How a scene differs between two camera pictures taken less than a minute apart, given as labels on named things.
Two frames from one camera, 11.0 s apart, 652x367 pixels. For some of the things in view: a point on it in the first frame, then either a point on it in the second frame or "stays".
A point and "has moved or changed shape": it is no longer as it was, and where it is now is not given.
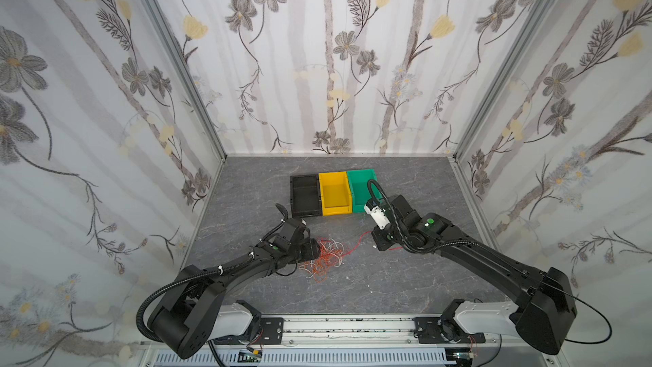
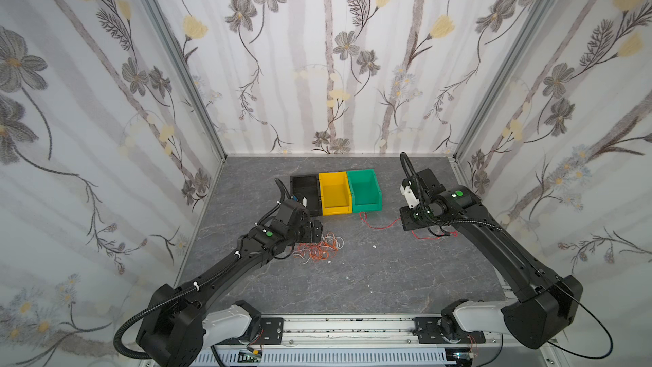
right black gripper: x=382 y=237 to x=409 y=218
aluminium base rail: x=353 y=341 stays
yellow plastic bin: x=335 y=194 stays
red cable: x=331 y=251 has moved or changed shape
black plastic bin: x=305 y=195 stays
